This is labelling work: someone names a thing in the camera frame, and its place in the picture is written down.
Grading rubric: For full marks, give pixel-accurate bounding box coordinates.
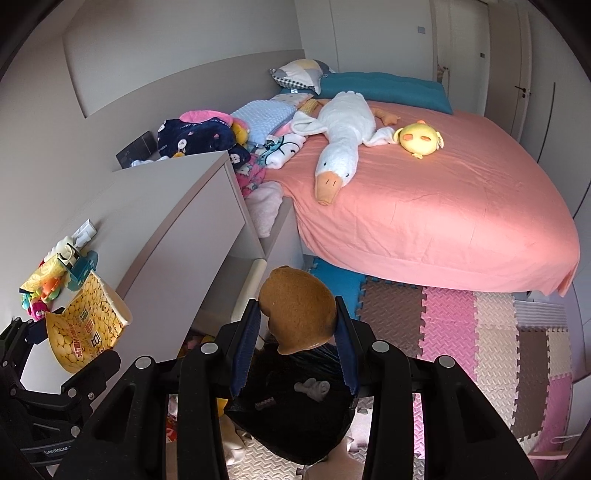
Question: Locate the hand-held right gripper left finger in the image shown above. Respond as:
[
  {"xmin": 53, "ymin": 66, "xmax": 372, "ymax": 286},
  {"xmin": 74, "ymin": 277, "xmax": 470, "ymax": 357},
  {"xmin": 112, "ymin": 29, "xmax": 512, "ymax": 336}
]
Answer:
[{"xmin": 53, "ymin": 299, "xmax": 264, "ymax": 480}]

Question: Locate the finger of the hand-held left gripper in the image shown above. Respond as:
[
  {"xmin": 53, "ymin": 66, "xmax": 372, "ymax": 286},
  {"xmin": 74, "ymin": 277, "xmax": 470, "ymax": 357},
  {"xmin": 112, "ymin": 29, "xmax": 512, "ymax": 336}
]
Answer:
[
  {"xmin": 59, "ymin": 349, "xmax": 122, "ymax": 416},
  {"xmin": 0, "ymin": 316, "xmax": 49, "ymax": 385}
]

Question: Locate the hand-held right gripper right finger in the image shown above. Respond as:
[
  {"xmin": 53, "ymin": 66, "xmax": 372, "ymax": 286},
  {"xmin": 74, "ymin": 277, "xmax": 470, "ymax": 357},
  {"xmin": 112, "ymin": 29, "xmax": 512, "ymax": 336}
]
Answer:
[{"xmin": 333, "ymin": 296, "xmax": 540, "ymax": 480}]

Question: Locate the yellow corn print snack bag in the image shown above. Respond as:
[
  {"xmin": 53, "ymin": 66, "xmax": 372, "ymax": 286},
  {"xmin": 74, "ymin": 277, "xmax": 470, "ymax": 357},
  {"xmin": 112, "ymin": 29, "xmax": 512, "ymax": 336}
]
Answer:
[{"xmin": 45, "ymin": 270, "xmax": 134, "ymax": 374}]

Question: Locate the brown plush toy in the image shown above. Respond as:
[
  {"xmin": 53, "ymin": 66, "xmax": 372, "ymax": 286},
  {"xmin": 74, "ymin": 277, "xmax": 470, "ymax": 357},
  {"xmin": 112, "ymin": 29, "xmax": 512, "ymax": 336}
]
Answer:
[{"xmin": 257, "ymin": 266, "xmax": 338, "ymax": 355}]

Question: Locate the black plastic bag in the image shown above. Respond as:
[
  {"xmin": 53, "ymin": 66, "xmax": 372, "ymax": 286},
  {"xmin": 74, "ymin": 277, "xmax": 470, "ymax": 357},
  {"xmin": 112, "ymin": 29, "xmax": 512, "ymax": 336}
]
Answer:
[{"xmin": 217, "ymin": 342, "xmax": 365, "ymax": 467}]

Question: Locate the pile of small colourful toys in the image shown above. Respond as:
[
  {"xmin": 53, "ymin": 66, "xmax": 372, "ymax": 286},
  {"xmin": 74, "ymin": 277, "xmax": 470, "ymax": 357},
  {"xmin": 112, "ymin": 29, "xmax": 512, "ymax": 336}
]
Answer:
[{"xmin": 19, "ymin": 277, "xmax": 65, "ymax": 321}]

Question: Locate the white plastic toy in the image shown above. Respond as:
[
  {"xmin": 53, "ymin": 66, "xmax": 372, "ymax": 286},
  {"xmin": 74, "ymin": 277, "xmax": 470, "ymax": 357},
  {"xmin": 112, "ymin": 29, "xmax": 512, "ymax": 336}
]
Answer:
[{"xmin": 295, "ymin": 378, "xmax": 331, "ymax": 400}]

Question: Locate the cream plush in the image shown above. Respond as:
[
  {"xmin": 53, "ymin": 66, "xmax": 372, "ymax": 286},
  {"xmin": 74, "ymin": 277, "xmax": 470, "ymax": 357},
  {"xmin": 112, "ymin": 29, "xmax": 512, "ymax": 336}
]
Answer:
[{"xmin": 222, "ymin": 415, "xmax": 250, "ymax": 467}]

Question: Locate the teal plastic item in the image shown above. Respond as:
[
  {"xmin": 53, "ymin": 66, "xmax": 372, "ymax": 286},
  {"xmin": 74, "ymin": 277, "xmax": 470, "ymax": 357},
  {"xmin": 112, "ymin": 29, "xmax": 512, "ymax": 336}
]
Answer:
[{"xmin": 67, "ymin": 249, "xmax": 100, "ymax": 291}]

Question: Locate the foam puzzle floor mat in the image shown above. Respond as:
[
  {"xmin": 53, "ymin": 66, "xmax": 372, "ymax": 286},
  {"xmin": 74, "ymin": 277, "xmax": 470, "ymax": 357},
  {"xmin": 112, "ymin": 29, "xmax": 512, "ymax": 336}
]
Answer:
[{"xmin": 222, "ymin": 256, "xmax": 575, "ymax": 480}]

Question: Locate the small white packet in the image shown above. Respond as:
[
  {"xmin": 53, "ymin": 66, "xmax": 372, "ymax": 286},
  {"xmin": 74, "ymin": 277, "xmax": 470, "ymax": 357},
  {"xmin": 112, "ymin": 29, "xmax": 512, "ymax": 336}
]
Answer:
[{"xmin": 74, "ymin": 220, "xmax": 99, "ymax": 245}]

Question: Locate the low grey bedside cabinet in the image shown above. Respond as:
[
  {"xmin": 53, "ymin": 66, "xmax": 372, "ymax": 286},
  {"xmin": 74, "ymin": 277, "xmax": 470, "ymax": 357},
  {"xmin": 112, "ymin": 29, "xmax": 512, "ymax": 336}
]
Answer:
[{"xmin": 217, "ymin": 196, "xmax": 306, "ymax": 333}]

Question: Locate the pale pink fluffy towel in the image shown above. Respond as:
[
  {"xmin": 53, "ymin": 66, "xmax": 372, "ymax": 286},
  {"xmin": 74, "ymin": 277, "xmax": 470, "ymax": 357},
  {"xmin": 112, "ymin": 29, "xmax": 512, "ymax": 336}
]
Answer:
[{"xmin": 245, "ymin": 181, "xmax": 283, "ymax": 238}]

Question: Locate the grey white dresser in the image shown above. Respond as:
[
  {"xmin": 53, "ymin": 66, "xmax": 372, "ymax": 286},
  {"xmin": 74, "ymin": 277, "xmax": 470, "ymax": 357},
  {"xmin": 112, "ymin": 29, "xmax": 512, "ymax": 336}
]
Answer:
[{"xmin": 21, "ymin": 150, "xmax": 266, "ymax": 416}]

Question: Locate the pink printed blanket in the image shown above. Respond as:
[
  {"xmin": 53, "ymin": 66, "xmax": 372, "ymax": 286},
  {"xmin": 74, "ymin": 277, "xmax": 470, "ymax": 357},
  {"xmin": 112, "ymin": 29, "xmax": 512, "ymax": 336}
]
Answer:
[{"xmin": 233, "ymin": 157, "xmax": 269, "ymax": 199}]

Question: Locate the bed with pink sheet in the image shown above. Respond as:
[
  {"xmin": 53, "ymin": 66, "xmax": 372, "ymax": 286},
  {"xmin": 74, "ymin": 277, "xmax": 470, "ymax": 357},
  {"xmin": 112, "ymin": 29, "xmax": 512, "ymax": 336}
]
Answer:
[{"xmin": 265, "ymin": 104, "xmax": 581, "ymax": 298}]

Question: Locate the grey ribbed mat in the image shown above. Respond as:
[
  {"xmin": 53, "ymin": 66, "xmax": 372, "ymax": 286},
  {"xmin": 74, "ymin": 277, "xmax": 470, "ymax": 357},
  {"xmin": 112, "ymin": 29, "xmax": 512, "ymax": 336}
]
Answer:
[{"xmin": 515, "ymin": 298, "xmax": 568, "ymax": 330}]

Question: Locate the white cartoon print blanket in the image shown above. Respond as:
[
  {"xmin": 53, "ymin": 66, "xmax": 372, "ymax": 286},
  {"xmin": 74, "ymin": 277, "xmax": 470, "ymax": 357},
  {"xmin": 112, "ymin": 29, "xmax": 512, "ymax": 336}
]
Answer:
[{"xmin": 256, "ymin": 131, "xmax": 308, "ymax": 169}]

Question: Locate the navy printed blanket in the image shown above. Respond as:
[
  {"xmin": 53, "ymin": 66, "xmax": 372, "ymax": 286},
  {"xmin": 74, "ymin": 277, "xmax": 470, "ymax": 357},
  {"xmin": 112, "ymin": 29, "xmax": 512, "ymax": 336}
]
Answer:
[{"xmin": 157, "ymin": 117, "xmax": 252, "ymax": 167}]

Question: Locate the white goose plush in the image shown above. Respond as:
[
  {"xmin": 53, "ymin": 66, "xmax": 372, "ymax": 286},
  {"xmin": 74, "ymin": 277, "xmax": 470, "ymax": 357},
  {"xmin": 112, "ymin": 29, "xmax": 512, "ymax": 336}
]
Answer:
[{"xmin": 290, "ymin": 91, "xmax": 400, "ymax": 206}]

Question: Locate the yellow chick plush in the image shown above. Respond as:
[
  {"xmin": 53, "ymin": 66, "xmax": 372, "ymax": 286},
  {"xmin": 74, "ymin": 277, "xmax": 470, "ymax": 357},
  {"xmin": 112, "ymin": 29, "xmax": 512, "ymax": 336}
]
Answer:
[{"xmin": 393, "ymin": 120, "xmax": 445, "ymax": 161}]

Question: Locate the light blue dotted blanket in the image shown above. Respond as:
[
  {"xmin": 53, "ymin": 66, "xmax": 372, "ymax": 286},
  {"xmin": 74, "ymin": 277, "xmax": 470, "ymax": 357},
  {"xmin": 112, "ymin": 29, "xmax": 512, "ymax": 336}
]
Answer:
[{"xmin": 230, "ymin": 99, "xmax": 301, "ymax": 144}]

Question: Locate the pink cloth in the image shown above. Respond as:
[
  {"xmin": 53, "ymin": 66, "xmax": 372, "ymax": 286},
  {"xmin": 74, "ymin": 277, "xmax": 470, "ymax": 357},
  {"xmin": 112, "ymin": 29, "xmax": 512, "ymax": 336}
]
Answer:
[{"xmin": 179, "ymin": 109, "xmax": 232, "ymax": 125}]

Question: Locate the white blue pillow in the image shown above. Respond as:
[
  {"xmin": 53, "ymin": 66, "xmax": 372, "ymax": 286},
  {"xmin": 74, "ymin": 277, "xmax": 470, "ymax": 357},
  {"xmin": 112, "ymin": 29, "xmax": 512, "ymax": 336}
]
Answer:
[{"xmin": 272, "ymin": 90, "xmax": 319, "ymax": 104}]

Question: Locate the teal pillow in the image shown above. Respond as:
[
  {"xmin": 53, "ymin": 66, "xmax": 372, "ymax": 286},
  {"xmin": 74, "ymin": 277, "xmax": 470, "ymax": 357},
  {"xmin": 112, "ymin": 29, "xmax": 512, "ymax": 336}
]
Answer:
[{"xmin": 318, "ymin": 71, "xmax": 454, "ymax": 115}]

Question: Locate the patchwork pillow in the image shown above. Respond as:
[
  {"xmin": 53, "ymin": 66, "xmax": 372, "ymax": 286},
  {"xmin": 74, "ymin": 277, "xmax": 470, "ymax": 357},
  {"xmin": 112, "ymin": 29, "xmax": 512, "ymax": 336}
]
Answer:
[{"xmin": 270, "ymin": 58, "xmax": 335, "ymax": 95}]

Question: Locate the cream drawer handle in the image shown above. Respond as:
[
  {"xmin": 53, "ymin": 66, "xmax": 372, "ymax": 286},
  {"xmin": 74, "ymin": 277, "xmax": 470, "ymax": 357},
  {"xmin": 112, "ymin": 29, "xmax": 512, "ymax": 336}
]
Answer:
[{"xmin": 228, "ymin": 258, "xmax": 269, "ymax": 324}]

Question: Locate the black wall panel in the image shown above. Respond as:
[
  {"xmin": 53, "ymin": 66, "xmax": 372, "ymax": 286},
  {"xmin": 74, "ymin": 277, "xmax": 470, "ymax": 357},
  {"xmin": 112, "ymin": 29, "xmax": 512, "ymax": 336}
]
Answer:
[{"xmin": 115, "ymin": 130, "xmax": 158, "ymax": 169}]

